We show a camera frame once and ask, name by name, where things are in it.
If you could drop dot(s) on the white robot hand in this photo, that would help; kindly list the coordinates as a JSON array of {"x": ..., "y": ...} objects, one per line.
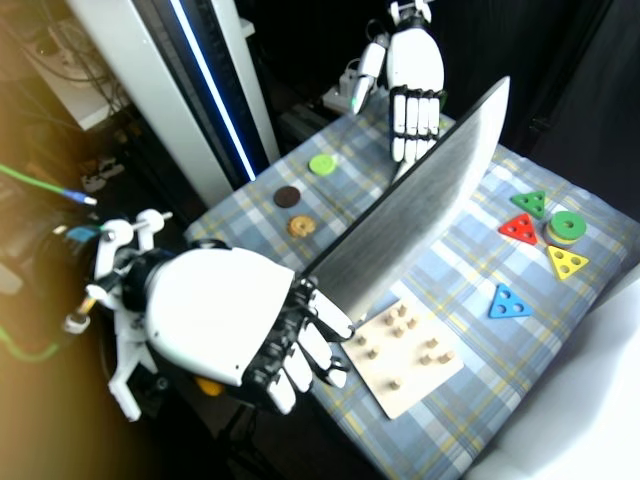
[
  {"x": 210, "y": 310},
  {"x": 415, "y": 65}
]

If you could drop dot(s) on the large grey metal cleaver blade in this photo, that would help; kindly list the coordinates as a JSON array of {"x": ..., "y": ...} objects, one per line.
[{"x": 420, "y": 210}]

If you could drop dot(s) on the wooden peg board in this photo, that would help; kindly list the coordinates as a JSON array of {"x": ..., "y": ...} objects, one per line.
[{"x": 415, "y": 370}]

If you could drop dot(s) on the small white device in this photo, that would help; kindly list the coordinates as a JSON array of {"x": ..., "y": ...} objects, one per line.
[{"x": 342, "y": 85}]

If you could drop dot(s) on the toy butter cookie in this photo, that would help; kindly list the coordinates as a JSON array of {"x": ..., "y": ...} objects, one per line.
[{"x": 301, "y": 226}]

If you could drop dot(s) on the green sandwich cookie toy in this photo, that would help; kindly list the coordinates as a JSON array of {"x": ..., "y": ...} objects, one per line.
[{"x": 322, "y": 164}]

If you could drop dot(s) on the chocolate sandwich cookie toy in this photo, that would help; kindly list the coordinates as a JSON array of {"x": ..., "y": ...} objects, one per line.
[{"x": 287, "y": 196}]

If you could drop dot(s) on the green triangle block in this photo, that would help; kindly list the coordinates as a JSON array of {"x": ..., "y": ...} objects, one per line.
[{"x": 531, "y": 202}]

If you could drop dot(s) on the red triangle block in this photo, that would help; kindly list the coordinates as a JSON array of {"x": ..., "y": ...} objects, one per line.
[{"x": 520, "y": 231}]

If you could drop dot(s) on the white column with blue strip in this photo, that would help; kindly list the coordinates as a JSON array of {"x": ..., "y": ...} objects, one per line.
[{"x": 150, "y": 100}]

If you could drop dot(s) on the yellow triangle block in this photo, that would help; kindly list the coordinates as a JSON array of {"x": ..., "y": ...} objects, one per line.
[{"x": 565, "y": 262}]

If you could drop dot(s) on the white shelf board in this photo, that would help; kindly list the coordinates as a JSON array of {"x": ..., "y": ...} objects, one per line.
[{"x": 75, "y": 95}]

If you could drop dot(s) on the blue triangle block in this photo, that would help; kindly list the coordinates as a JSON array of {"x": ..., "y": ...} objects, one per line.
[{"x": 510, "y": 306}]

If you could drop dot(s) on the blue plaid tablecloth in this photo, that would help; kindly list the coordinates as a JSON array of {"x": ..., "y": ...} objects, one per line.
[{"x": 500, "y": 360}]

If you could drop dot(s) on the white sheet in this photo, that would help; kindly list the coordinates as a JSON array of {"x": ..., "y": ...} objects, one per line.
[{"x": 575, "y": 400}]

